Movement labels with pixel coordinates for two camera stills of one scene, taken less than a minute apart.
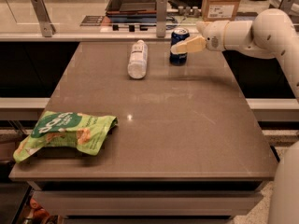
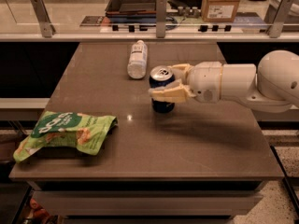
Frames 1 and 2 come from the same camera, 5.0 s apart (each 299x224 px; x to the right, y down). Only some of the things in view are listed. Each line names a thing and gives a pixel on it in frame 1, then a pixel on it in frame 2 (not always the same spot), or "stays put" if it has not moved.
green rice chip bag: x=83 y=132 stays put
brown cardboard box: x=220 y=3 stays put
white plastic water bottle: x=136 y=67 stays put
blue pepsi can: x=178 y=35 to x=160 y=76
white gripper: x=214 y=36 to x=205 y=79
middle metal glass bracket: x=161 y=16 stays put
